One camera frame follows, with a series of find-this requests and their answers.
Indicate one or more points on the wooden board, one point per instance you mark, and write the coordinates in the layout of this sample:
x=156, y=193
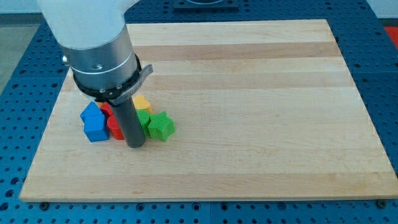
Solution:
x=263, y=110

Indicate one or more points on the blue cube block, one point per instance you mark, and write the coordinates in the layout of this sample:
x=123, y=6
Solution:
x=95, y=128

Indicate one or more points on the red cylinder block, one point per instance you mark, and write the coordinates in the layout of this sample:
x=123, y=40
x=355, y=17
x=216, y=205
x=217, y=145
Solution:
x=114, y=128

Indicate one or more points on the yellow heart block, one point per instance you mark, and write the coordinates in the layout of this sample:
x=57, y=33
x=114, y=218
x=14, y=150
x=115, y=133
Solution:
x=141, y=103

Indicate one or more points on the green star block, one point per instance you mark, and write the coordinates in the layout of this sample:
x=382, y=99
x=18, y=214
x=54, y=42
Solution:
x=161, y=126

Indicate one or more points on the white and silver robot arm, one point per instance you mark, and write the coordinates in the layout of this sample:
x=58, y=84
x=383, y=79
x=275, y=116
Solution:
x=95, y=41

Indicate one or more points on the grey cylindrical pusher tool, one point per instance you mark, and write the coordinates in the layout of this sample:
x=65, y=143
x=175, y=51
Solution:
x=128, y=120

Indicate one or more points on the green cylinder block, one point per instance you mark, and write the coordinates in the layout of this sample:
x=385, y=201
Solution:
x=144, y=119

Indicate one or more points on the blue pentagon block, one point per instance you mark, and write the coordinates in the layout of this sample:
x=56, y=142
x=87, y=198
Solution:
x=91, y=109

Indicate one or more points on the red star block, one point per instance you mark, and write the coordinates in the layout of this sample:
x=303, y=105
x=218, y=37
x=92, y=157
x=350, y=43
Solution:
x=106, y=109

